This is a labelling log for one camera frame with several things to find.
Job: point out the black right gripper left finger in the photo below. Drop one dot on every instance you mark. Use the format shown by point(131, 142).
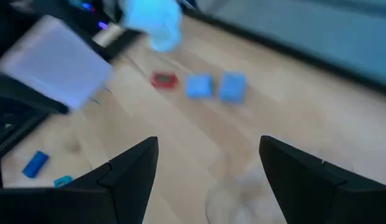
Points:
point(130, 180)

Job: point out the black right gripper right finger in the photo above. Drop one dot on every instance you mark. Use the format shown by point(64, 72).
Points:
point(305, 193)

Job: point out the teal digital clock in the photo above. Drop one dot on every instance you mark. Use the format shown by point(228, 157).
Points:
point(62, 181)

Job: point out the blue digital clock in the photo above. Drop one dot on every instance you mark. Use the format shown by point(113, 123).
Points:
point(35, 165)

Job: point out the red digital clock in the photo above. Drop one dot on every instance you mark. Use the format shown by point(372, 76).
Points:
point(163, 80)

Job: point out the lavender power adapter block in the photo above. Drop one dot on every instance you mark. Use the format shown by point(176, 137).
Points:
point(198, 87)
point(232, 87)

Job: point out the white rectangular block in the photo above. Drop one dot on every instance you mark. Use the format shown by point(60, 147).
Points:
point(56, 62)

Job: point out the white cylindrical cup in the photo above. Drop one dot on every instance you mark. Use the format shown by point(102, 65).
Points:
point(155, 25)

